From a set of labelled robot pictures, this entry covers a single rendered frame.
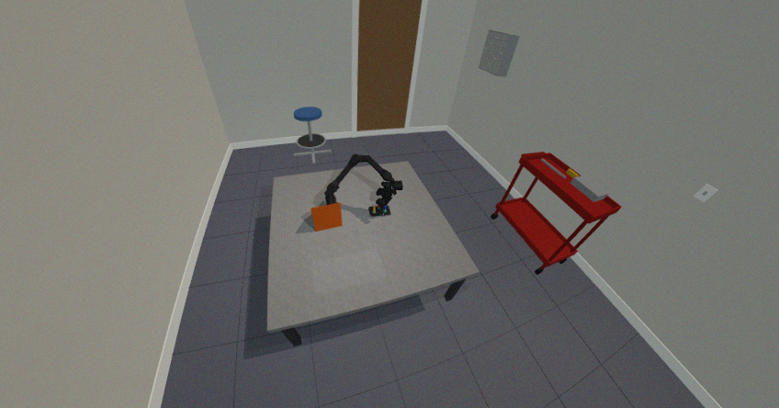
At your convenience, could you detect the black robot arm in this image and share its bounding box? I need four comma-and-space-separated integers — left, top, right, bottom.
324, 153, 403, 206

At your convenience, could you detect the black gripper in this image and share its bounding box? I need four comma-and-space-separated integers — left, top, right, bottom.
376, 189, 397, 207

